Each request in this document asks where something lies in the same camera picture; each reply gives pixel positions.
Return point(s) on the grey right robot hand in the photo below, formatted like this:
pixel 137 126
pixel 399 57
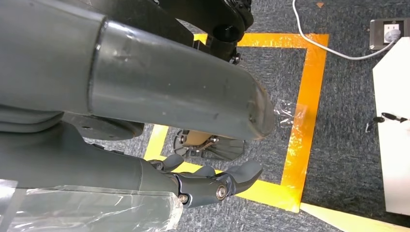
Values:
pixel 160 83

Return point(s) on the black robot torso base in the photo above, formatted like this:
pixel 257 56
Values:
pixel 205 16

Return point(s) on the robot leg with black foot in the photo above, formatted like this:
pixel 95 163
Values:
pixel 224 150

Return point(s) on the clear plastic scrap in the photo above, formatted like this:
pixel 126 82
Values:
pixel 285 112

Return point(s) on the yellow floor tape square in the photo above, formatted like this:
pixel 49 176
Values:
pixel 307 96

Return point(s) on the grey floor socket box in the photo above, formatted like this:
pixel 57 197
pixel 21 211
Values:
pixel 376 35

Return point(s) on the white plug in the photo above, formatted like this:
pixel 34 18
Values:
pixel 392 36

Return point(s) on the white board panel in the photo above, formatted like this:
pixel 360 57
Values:
pixel 394 160

